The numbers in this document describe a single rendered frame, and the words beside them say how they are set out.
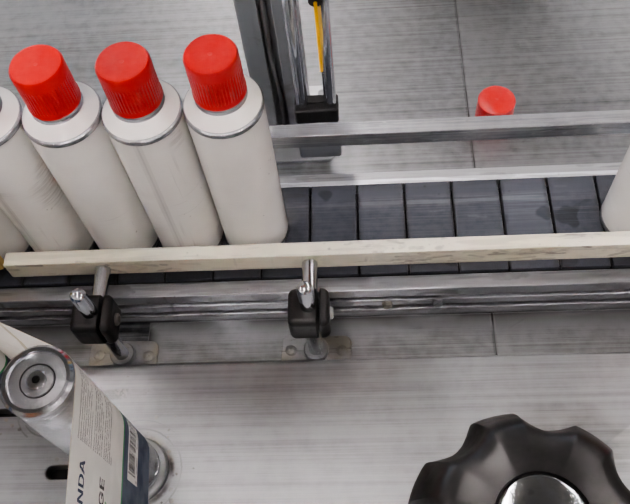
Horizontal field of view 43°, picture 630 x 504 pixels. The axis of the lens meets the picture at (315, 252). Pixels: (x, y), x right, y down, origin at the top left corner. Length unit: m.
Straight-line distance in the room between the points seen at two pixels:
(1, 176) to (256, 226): 0.18
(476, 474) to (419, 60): 0.59
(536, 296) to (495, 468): 0.39
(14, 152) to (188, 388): 0.20
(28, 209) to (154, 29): 0.33
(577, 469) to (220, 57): 0.31
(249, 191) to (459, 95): 0.30
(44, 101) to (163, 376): 0.22
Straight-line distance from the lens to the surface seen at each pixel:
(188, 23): 0.87
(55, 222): 0.62
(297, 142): 0.60
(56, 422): 0.43
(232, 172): 0.53
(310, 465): 0.57
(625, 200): 0.62
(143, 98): 0.50
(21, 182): 0.58
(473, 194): 0.66
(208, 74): 0.47
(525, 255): 0.61
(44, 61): 0.51
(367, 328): 0.66
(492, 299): 0.65
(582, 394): 0.60
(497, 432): 0.27
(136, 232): 0.62
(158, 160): 0.53
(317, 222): 0.65
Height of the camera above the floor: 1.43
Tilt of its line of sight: 61 degrees down
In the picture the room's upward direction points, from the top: 8 degrees counter-clockwise
